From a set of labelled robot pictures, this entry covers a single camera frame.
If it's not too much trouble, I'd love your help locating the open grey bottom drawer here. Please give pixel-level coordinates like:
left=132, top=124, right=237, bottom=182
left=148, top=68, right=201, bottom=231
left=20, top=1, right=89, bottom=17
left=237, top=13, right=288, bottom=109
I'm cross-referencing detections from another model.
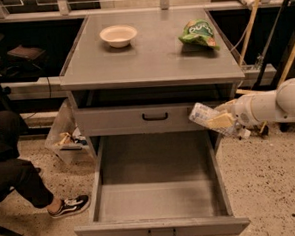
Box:
left=75, top=130, right=250, bottom=236

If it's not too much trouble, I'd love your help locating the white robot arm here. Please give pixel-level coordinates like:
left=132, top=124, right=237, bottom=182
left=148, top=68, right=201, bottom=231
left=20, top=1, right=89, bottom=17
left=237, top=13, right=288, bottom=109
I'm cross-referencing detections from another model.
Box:
left=206, top=78, right=295, bottom=129

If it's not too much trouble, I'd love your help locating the seated person in black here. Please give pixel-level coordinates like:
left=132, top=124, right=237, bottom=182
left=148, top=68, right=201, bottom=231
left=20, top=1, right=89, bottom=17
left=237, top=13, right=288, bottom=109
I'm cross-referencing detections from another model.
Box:
left=0, top=110, right=54, bottom=209

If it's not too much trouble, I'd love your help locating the white paper bowl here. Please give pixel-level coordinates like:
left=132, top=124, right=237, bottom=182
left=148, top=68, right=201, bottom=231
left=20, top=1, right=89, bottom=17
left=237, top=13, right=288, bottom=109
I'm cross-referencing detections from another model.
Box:
left=99, top=24, right=137, bottom=49

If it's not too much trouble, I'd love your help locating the grey drawer cabinet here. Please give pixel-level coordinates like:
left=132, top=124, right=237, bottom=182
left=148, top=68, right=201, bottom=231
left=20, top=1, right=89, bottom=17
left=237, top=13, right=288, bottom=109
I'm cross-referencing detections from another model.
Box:
left=54, top=4, right=255, bottom=236

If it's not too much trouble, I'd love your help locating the dark box on shelf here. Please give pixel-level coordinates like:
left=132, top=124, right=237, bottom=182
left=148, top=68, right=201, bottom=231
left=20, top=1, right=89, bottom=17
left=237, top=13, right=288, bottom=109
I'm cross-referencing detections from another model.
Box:
left=7, top=45, right=45, bottom=60

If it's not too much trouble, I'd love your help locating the wooden stick frame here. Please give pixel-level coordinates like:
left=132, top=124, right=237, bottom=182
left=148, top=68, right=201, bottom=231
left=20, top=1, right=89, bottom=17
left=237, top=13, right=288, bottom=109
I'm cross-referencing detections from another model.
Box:
left=238, top=0, right=290, bottom=90

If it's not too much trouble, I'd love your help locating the black white sneaker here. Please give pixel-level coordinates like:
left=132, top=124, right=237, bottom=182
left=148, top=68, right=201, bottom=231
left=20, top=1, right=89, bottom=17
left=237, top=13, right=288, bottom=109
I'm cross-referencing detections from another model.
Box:
left=49, top=195, right=91, bottom=219

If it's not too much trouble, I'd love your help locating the clear plastic water bottle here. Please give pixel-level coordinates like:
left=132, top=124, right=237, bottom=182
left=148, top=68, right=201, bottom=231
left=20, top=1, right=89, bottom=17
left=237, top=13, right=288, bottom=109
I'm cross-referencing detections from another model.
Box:
left=188, top=103, right=251, bottom=139

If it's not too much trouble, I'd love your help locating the clear plastic storage bin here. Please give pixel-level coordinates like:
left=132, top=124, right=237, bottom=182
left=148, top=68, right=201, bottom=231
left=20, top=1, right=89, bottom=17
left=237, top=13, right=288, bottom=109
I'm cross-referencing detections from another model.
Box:
left=45, top=99, right=92, bottom=165

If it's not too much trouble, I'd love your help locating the green chip bag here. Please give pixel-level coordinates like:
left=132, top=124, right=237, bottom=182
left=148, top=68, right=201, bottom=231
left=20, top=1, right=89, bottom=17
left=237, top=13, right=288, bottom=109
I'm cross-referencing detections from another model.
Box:
left=179, top=19, right=220, bottom=50

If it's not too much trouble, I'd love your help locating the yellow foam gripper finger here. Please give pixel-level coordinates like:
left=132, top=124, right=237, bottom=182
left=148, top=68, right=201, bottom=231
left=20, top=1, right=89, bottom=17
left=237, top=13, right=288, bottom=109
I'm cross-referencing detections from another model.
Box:
left=215, top=99, right=237, bottom=112
left=207, top=112, right=235, bottom=129

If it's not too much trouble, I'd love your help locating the closed grey upper drawer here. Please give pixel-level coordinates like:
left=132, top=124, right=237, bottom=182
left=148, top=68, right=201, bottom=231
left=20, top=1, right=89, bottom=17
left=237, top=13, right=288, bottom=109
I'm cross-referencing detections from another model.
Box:
left=74, top=103, right=203, bottom=137

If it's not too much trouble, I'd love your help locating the black drawer handle upper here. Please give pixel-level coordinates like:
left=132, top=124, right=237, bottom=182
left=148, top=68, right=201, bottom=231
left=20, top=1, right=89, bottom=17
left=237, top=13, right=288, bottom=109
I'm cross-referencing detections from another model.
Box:
left=141, top=112, right=168, bottom=122

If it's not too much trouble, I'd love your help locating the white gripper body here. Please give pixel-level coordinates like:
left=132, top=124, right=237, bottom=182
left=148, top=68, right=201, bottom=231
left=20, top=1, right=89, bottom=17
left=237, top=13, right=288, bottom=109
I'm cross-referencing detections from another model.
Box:
left=231, top=95, right=255, bottom=127

